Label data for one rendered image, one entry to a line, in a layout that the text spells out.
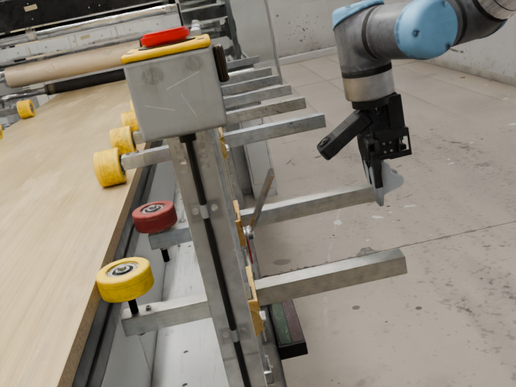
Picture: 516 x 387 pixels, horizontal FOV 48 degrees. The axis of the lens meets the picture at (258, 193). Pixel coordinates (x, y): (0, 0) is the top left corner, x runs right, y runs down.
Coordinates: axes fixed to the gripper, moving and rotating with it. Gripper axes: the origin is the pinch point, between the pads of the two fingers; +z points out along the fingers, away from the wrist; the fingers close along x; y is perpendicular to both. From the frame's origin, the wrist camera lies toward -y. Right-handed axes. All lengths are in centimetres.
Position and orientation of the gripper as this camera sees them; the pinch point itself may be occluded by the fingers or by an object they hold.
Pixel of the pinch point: (375, 200)
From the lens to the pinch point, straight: 115.7
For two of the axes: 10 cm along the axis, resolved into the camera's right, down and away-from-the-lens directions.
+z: 2.2, 9.2, 3.2
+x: -0.9, -3.1, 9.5
